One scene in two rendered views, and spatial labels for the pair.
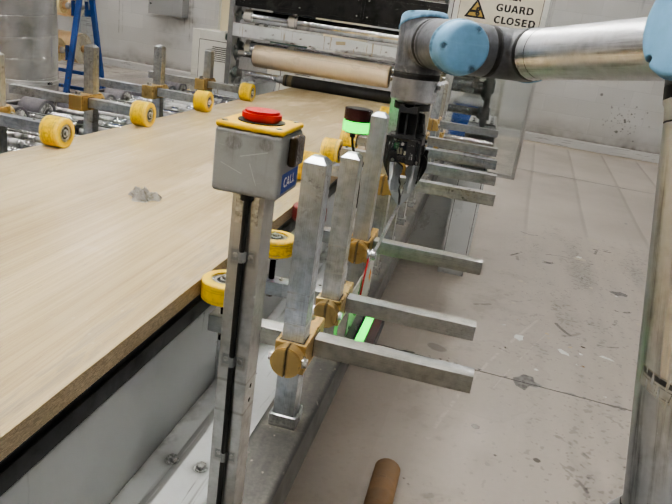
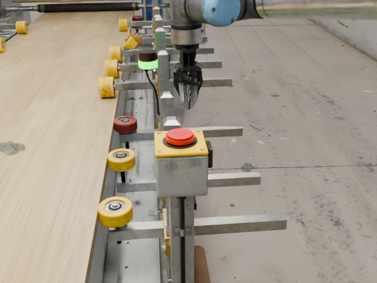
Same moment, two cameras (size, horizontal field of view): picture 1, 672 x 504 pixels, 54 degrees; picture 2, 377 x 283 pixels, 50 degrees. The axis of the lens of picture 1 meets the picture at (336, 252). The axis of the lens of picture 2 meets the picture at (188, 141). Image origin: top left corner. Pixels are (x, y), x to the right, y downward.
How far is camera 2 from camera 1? 32 cm
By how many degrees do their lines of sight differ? 16
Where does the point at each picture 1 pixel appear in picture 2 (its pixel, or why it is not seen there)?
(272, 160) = (202, 171)
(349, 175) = (168, 108)
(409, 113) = (189, 53)
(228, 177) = (170, 188)
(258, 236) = (192, 215)
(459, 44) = (223, 7)
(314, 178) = not seen: hidden behind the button
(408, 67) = (183, 22)
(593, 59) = (320, 9)
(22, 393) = not seen: outside the picture
